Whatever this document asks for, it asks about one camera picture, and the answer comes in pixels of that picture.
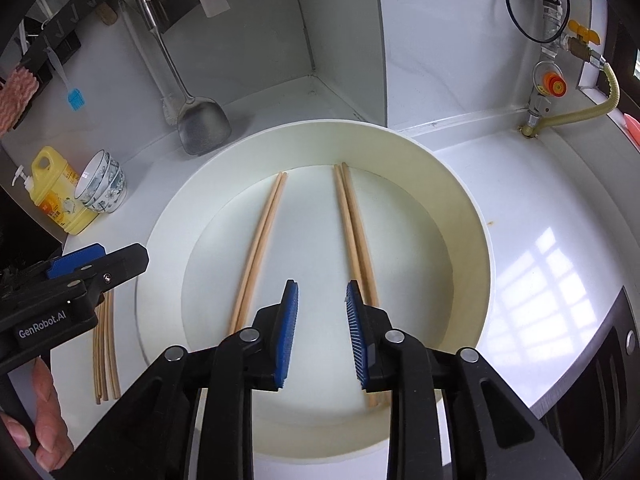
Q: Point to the pink soap dish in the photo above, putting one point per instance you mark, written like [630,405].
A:
[633,129]

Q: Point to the large cream round basin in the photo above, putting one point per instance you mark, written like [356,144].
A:
[429,249]

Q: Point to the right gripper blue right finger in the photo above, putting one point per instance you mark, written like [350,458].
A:
[358,333]

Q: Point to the black stove edge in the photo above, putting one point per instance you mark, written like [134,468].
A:
[592,411]

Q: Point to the stainless steel spatula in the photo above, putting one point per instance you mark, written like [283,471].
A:
[202,124]

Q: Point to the wooden chopstick three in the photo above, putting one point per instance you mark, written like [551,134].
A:
[260,254]

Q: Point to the wooden chopstick four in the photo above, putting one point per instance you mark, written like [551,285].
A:
[249,262]

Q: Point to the pink wavy dish cloth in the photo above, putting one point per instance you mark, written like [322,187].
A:
[15,95]

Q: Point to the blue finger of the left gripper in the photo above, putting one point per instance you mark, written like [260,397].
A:
[67,264]
[113,269]

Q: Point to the person's left hand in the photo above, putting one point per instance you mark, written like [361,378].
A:
[54,445]

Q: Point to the floral ceramic bowl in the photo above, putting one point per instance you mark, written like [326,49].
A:
[91,177]
[112,191]
[96,184]

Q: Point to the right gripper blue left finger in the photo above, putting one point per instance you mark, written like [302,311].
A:
[283,332]

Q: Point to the wooden chopstick seven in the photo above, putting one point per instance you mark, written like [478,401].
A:
[96,359]

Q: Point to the black wall utensil rack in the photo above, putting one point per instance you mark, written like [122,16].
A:
[53,32]

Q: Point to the wooden chopstick six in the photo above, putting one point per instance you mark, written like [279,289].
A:
[101,350]

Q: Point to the wooden chopstick five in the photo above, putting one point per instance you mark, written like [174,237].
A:
[110,343]

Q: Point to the bottom floral ceramic bowl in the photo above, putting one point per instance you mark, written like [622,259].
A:
[112,191]

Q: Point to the yellow dish soap bottle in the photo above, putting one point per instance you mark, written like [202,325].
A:
[51,186]

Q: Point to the gas valve with pipe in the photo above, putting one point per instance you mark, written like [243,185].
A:
[562,33]

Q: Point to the wooden chopstick two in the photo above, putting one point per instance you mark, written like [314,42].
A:
[360,264]

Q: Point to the wooden chopstick one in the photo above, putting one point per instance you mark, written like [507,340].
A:
[362,287]

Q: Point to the top floral ceramic bowl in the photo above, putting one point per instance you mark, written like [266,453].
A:
[91,177]

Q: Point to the middle floral ceramic bowl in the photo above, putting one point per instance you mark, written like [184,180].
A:
[96,184]

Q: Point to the blue silicone brush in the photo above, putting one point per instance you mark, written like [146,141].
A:
[73,95]

